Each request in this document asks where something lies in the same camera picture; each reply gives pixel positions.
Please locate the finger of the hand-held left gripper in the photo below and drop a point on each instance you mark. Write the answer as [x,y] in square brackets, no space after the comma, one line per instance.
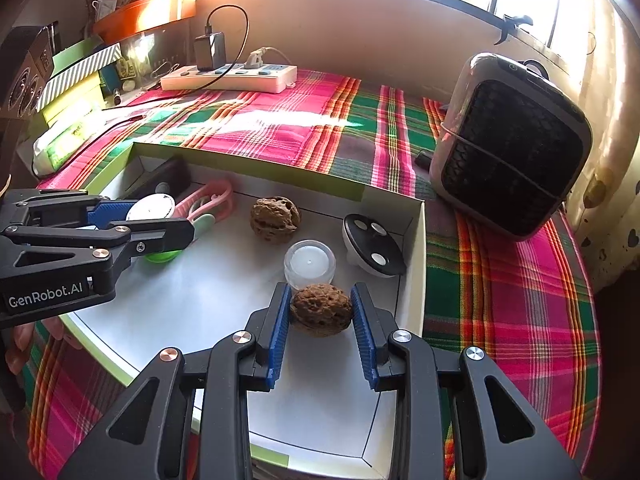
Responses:
[110,211]
[160,237]

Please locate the black charger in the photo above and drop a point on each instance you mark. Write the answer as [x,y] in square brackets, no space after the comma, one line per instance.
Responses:
[210,50]

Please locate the small clear plastic cup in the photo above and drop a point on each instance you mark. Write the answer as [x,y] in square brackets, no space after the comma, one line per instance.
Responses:
[309,262]

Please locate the brown walnut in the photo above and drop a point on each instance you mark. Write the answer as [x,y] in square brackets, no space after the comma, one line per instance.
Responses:
[275,220]
[320,307]

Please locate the green tissue pack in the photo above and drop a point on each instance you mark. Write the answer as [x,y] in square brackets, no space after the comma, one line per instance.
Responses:
[60,145]

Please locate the white power strip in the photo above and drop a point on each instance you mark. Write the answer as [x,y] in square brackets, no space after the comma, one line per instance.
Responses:
[260,77]

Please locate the striped box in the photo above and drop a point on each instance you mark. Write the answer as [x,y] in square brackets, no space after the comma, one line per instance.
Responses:
[80,70]

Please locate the heart pattern curtain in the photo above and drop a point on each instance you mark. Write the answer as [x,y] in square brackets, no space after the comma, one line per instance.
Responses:
[615,110]

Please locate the person's left hand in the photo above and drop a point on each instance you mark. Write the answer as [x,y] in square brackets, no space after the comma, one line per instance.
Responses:
[22,340]

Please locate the orange box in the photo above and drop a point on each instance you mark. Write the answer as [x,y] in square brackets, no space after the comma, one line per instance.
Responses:
[145,15]

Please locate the small black cylinder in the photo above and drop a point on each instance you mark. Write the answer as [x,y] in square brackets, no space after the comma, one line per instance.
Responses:
[422,159]

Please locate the pink plastic clip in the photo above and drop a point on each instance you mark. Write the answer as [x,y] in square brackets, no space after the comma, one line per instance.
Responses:
[222,195]

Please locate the white and green round container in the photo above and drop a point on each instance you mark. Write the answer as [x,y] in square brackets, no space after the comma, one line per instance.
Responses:
[150,208]

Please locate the plaid tablecloth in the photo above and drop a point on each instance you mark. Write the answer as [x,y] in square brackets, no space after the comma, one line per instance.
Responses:
[325,135]

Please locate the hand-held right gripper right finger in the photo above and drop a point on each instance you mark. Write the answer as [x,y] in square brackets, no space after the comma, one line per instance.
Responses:
[364,335]

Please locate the black and white round gadget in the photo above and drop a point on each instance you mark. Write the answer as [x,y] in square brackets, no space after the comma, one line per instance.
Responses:
[367,242]

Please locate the white cardboard box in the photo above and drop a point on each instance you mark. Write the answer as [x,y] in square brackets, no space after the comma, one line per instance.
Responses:
[200,300]

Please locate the white plug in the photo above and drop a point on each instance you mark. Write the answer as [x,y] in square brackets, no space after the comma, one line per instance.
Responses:
[255,60]

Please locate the clear plastic box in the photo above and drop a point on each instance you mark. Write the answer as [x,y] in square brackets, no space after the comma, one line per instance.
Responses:
[145,55]

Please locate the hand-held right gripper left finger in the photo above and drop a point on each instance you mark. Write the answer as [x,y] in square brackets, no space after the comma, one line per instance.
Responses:
[280,335]

